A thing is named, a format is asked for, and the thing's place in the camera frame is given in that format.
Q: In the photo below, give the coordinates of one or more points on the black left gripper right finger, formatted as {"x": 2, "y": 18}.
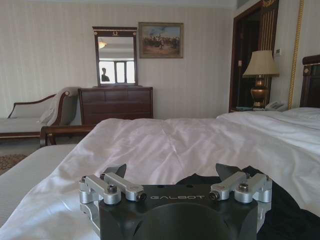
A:
{"x": 240, "y": 180}

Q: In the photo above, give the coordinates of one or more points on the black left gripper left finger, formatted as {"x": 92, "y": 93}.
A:
{"x": 113, "y": 180}

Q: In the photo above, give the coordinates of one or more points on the wooden bed bench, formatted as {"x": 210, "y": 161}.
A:
{"x": 63, "y": 132}

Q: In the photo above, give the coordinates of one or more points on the white bed mattress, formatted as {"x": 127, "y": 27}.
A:
{"x": 27, "y": 165}

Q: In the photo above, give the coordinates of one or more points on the black garment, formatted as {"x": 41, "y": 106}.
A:
{"x": 282, "y": 212}

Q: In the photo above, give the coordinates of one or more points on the white duvet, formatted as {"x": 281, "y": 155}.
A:
{"x": 175, "y": 155}

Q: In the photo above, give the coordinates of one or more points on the wooden nightstand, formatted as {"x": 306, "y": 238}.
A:
{"x": 252, "y": 109}

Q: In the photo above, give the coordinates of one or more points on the dark wooden dresser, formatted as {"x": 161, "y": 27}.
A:
{"x": 115, "y": 105}

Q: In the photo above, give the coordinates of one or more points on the white desk telephone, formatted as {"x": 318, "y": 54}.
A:
{"x": 275, "y": 106}

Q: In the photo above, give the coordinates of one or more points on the white cloth on chaise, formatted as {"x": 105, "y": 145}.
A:
{"x": 51, "y": 111}

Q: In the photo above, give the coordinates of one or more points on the white pillow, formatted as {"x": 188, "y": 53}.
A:
{"x": 303, "y": 112}

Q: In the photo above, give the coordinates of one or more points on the grey chaise lounge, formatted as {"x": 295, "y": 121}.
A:
{"x": 35, "y": 117}

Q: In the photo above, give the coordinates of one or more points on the patterned carpet rug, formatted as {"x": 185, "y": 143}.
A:
{"x": 11, "y": 162}

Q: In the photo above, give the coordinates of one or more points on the brass table lamp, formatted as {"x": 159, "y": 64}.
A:
{"x": 260, "y": 77}

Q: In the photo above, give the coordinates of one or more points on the dark wooden headboard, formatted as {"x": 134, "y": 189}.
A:
{"x": 310, "y": 82}

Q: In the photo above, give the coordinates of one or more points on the wooden framed mirror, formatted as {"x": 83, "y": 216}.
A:
{"x": 115, "y": 57}

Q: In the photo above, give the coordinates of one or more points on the framed landscape painting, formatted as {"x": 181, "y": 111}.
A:
{"x": 161, "y": 40}

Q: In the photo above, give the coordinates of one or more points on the white wall thermostat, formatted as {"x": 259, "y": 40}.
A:
{"x": 278, "y": 51}

